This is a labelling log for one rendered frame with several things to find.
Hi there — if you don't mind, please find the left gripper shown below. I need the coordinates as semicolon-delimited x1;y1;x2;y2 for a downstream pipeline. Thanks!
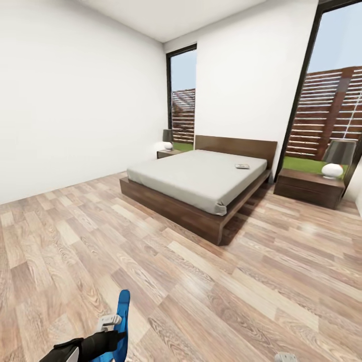
90;330;127;360

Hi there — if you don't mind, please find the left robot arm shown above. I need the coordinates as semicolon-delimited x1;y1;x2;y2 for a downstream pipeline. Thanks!
39;314;127;362

